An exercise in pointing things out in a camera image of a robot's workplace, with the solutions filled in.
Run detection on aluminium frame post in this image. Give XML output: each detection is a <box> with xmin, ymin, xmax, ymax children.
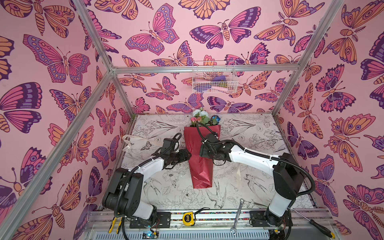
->
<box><xmin>272</xmin><ymin>0</ymin><xmax>344</xmax><ymax>117</ymax></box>
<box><xmin>73</xmin><ymin>0</ymin><xmax>134</xmax><ymax>117</ymax></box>

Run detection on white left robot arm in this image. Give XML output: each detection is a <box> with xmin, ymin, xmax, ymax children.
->
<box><xmin>102</xmin><ymin>133</ymin><xmax>192</xmax><ymax>226</ymax></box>

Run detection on cream satin ribbon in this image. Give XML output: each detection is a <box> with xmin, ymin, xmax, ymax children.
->
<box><xmin>122</xmin><ymin>135</ymin><xmax>163</xmax><ymax>152</ymax></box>

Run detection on white wire basket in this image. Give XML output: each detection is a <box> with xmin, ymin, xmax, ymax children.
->
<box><xmin>191</xmin><ymin>61</ymin><xmax>239</xmax><ymax>95</ymax></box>

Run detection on white fake rose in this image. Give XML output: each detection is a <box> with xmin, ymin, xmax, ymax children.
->
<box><xmin>191</xmin><ymin>108</ymin><xmax>211</xmax><ymax>127</ymax></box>

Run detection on blue fake rose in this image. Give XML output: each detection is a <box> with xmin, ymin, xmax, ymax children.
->
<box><xmin>211</xmin><ymin>115</ymin><xmax>221</xmax><ymax>126</ymax></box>

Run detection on aluminium frame crossbar back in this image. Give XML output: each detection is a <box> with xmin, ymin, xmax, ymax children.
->
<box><xmin>113</xmin><ymin>64</ymin><xmax>300</xmax><ymax>74</ymax></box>

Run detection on yellow tape measure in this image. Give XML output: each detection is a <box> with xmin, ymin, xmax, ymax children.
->
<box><xmin>182</xmin><ymin>212</ymin><xmax>196</xmax><ymax>226</ymax></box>

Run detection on dark red wrapping paper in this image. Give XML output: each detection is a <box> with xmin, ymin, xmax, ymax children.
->
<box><xmin>184</xmin><ymin>126</ymin><xmax>214</xmax><ymax>189</ymax></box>

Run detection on green circuit board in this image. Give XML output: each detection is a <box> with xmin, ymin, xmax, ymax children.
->
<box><xmin>142</xmin><ymin>231</ymin><xmax>159</xmax><ymax>240</ymax></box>

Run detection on silver combination wrench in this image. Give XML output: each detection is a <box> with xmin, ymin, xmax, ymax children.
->
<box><xmin>230</xmin><ymin>199</ymin><xmax>245</xmax><ymax>236</ymax></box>

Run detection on aluminium frame post right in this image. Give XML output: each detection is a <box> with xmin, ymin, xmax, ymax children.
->
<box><xmin>272</xmin><ymin>0</ymin><xmax>344</xmax><ymax>117</ymax></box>

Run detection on black yellow screwdriver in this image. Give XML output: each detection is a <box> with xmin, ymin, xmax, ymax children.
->
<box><xmin>290</xmin><ymin>208</ymin><xmax>336</xmax><ymax>239</ymax></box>

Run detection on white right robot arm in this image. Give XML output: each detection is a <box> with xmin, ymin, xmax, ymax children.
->
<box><xmin>200</xmin><ymin>134</ymin><xmax>315</xmax><ymax>226</ymax></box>

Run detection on yellow handled pliers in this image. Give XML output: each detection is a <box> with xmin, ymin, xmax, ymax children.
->
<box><xmin>108</xmin><ymin>217</ymin><xmax>123</xmax><ymax>235</ymax></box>

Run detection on aluminium frame post left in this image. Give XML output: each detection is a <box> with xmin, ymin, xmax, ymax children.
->
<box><xmin>73</xmin><ymin>0</ymin><xmax>134</xmax><ymax>117</ymax></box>

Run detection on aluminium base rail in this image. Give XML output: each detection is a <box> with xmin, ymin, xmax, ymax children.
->
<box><xmin>85</xmin><ymin>208</ymin><xmax>335</xmax><ymax>233</ymax></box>

